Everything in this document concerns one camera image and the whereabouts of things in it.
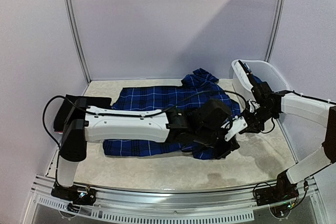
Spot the blue plaid shirt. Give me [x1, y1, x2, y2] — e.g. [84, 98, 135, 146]
[103, 68, 240, 160]

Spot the black t-shirt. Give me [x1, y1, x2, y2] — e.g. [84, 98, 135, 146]
[53, 94, 112, 133]

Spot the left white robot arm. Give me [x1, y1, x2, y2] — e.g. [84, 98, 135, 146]
[56, 99, 247, 200]

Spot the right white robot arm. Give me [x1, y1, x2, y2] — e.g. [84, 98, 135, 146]
[240, 82, 335, 201]

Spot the white laundry basket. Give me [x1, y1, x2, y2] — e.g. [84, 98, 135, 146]
[231, 59, 290, 100]

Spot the black garment in basket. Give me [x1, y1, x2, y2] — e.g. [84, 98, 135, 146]
[238, 60, 263, 90]

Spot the white towel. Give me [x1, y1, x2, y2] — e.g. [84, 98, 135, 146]
[234, 61, 253, 91]

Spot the perforated metal front panel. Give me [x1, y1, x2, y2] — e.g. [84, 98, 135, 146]
[24, 196, 255, 223]

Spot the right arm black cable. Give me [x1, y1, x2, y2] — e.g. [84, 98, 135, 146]
[257, 90, 336, 135]

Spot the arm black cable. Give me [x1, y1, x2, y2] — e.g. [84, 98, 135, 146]
[257, 90, 336, 135]
[43, 89, 250, 183]

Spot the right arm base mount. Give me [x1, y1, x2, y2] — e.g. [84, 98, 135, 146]
[253, 177, 309, 210]

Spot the aluminium front rail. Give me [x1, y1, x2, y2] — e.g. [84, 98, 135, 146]
[31, 175, 303, 206]

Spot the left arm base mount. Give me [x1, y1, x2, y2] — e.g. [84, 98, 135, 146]
[51, 182, 98, 206]

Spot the right wall metal profile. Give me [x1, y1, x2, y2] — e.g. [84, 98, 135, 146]
[264, 0, 285, 62]

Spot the wall metal profile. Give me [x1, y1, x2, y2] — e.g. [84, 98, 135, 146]
[64, 0, 91, 84]
[264, 0, 285, 62]

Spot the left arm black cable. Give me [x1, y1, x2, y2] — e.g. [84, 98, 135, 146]
[43, 89, 250, 183]

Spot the left wall metal profile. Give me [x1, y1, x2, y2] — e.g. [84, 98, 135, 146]
[64, 0, 91, 84]

